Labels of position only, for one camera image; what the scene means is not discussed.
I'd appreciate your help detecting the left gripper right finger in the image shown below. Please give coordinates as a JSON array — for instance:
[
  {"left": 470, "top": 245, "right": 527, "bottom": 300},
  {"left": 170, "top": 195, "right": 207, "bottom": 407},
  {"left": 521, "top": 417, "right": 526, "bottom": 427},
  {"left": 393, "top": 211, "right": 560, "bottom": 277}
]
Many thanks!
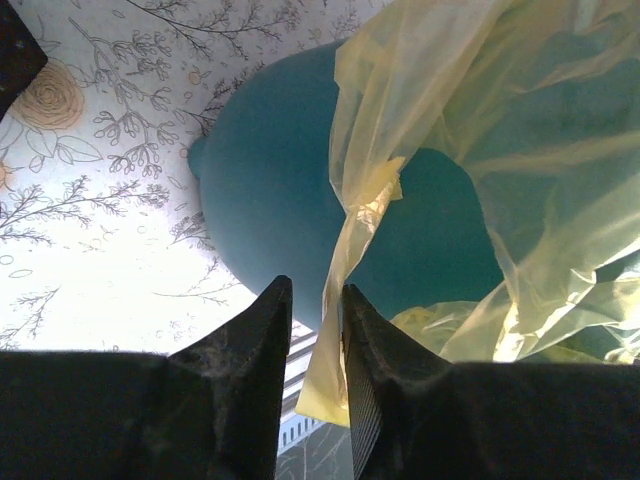
[{"left": 341, "top": 285, "right": 639, "bottom": 479}]

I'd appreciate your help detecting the yellow trash bag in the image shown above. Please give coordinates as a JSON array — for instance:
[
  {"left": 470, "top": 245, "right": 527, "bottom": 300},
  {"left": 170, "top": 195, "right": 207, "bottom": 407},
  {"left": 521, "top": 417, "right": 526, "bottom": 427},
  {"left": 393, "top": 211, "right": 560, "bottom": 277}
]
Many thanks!
[{"left": 296, "top": 1, "right": 639, "bottom": 426}]

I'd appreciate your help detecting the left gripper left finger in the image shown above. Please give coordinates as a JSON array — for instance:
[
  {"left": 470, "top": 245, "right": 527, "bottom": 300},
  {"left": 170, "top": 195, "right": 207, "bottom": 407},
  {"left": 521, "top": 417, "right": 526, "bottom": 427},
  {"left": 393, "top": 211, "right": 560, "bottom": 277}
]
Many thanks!
[{"left": 1, "top": 276, "right": 293, "bottom": 479}]

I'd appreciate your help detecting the teal trash bin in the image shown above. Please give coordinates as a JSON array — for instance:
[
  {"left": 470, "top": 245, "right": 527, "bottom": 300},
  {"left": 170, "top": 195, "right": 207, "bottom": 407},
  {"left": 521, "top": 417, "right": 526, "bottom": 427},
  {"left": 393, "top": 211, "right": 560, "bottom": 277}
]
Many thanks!
[{"left": 188, "top": 39, "right": 640, "bottom": 361}]

